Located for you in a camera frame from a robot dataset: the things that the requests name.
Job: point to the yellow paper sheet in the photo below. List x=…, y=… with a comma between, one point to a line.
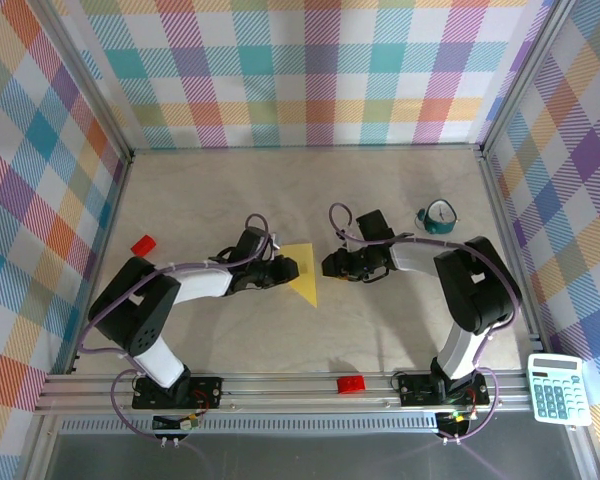
x=307, y=285

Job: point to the teal alarm clock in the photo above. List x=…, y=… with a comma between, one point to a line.
x=440, y=215

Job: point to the aluminium wall rail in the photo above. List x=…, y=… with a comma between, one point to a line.
x=305, y=149

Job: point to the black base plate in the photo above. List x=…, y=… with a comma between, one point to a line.
x=205, y=387
x=412, y=392

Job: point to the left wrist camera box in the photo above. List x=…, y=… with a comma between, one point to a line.
x=275, y=243

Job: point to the aluminium corner post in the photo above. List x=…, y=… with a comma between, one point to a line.
x=525, y=75
x=82, y=75

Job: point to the white calculator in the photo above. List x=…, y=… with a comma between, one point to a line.
x=560, y=395

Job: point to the left connector board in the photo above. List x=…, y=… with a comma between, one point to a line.
x=177, y=424

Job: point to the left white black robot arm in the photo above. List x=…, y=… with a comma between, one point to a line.
x=135, y=305

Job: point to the right connector board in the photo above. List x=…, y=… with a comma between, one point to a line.
x=455, y=422

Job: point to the aluminium side rail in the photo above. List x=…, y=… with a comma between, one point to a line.
x=511, y=250
x=109, y=225

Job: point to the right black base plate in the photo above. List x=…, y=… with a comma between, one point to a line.
x=412, y=392

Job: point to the red plastic block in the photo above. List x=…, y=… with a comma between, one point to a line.
x=351, y=384
x=143, y=245

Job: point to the aluminium mounting rail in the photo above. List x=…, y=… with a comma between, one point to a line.
x=280, y=395

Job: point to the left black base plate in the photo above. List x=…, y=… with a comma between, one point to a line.
x=205, y=387

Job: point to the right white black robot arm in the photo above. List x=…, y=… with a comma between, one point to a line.
x=480, y=285

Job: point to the connector board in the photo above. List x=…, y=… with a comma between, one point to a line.
x=455, y=422
x=177, y=424

